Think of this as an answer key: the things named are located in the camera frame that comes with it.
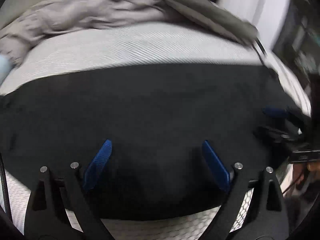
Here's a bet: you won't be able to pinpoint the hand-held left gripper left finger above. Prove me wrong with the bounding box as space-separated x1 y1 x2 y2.
24 139 114 240

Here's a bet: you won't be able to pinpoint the black pants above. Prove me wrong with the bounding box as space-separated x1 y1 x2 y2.
0 64 304 220

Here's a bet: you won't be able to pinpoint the white curtain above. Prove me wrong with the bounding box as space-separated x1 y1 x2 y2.
217 0 263 30

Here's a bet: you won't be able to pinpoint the light grey duvet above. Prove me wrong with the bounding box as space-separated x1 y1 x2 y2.
0 0 180 65

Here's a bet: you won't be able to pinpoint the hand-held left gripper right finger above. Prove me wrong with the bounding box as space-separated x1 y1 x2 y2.
201 140 290 240

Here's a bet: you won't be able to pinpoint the beige padded headboard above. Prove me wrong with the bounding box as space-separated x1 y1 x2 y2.
0 0 75 28

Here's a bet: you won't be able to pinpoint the person's right hand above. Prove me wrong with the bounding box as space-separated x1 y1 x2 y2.
307 162 320 174

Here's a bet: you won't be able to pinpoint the dark wardrobe shelf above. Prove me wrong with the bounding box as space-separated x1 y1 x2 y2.
272 0 320 80

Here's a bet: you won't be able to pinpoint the white honeycomb mattress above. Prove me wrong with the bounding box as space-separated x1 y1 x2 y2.
0 24 313 240

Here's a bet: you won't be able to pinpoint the light blue pillow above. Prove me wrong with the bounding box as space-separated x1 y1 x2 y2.
0 55 12 87

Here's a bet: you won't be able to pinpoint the black strap buckle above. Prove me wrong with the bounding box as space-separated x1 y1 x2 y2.
251 37 275 78

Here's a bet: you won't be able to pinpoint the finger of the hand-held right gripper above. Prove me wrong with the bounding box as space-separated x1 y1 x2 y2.
254 126 304 145
262 107 304 124

